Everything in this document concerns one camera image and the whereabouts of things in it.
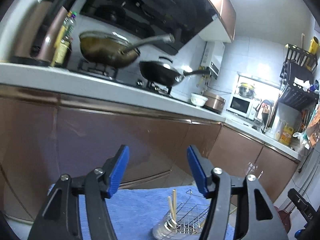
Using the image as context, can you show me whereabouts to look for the blue towel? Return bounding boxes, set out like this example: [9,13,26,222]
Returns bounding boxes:
[47,184,240,240]

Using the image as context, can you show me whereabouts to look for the brown electric kettle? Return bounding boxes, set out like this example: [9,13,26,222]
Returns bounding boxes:
[10,0,79,67]

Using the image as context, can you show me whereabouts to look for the brown upper cabinets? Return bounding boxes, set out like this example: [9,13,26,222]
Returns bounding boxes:
[190,0,237,43]

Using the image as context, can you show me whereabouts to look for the crumpled plastic bag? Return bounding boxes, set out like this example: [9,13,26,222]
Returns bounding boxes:
[292,131,309,153]

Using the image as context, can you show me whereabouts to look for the white water heater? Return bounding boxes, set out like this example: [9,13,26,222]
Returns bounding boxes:
[201,40,225,77]

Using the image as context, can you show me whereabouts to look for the brown lower cabinets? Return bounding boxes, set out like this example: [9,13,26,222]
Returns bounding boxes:
[0,84,300,223]

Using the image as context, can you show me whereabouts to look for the yellow detergent bottle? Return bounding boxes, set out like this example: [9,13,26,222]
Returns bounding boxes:
[279,123,294,146]

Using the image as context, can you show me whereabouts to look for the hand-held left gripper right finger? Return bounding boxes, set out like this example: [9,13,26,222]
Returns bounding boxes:
[187,145,289,240]

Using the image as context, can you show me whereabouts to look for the gas stove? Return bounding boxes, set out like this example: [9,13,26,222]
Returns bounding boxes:
[76,57,175,97]

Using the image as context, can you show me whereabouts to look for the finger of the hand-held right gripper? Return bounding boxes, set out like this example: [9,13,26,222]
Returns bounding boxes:
[287,188,314,227]

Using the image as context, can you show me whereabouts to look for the black wok with lid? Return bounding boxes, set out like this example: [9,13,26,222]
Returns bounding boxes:
[139,57,210,87]

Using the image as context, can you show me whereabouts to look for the wire utensil holder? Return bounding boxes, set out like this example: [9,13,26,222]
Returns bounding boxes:
[152,189,212,239]

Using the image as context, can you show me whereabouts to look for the hanging patterned cloths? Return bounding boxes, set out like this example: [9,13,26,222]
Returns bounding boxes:
[305,100,320,148]

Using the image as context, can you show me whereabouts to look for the brown cabinets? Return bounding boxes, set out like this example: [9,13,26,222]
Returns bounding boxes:
[190,0,237,43]
[0,84,300,223]

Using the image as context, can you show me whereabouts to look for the steel pot on microwave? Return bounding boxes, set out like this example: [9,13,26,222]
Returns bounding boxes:
[237,82,257,98]

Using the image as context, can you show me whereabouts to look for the clear bottle with green cap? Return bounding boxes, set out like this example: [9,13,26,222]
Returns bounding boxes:
[61,11,77,43]

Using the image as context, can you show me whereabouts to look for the dark oil bottle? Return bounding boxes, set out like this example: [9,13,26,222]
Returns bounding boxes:
[51,39,73,68]

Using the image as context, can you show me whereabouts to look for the black wall rack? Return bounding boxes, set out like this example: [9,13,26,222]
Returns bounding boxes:
[279,44,320,110]

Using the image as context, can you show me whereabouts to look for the white microwave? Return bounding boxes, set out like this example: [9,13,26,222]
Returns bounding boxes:
[226,94,260,119]

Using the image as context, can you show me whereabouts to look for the red dustpan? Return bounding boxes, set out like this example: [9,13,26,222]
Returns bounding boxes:
[274,206,292,233]

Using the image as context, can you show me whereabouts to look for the steel faucet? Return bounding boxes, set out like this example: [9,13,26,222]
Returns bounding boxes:
[255,99,274,133]

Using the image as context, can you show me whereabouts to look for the white bowl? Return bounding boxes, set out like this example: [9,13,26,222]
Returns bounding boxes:
[191,93,208,107]

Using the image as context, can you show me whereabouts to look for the black range hood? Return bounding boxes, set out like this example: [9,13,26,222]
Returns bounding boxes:
[80,0,224,55]

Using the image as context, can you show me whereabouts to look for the yellow roll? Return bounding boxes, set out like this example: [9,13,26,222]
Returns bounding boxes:
[309,36,320,54]

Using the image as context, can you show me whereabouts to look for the brass wok with glass lid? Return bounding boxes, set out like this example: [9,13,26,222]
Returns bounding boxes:
[79,31,175,69]

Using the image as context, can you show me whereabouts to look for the brown rice cooker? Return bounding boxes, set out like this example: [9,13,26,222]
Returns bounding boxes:
[202,91,226,114]

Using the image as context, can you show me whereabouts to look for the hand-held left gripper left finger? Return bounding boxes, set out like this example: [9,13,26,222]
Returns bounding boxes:
[27,144,130,240]

